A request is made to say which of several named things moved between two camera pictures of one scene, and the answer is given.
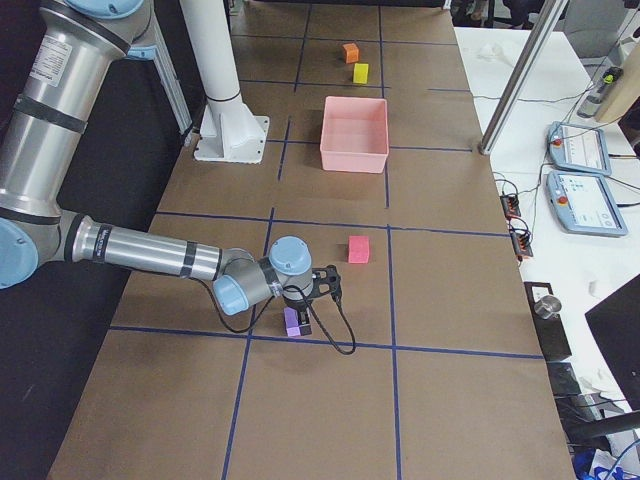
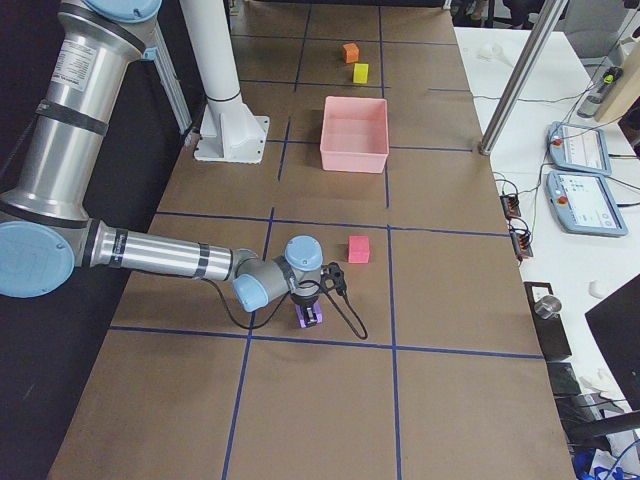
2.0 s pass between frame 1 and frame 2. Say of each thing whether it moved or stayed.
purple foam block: moved
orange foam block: stayed
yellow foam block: stayed
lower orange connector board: stayed
